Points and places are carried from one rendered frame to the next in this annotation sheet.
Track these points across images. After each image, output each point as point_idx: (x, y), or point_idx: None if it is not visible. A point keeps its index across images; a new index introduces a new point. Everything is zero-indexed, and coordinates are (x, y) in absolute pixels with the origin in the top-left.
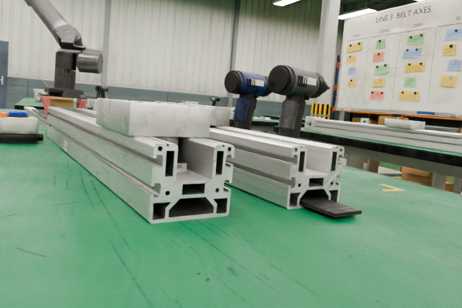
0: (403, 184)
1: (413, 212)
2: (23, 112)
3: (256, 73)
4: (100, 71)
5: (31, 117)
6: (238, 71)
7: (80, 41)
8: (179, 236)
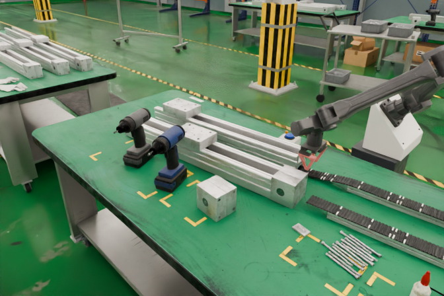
0: (83, 164)
1: (103, 137)
2: (285, 135)
3: (164, 133)
4: (294, 134)
5: (287, 140)
6: (175, 125)
7: (318, 113)
8: None
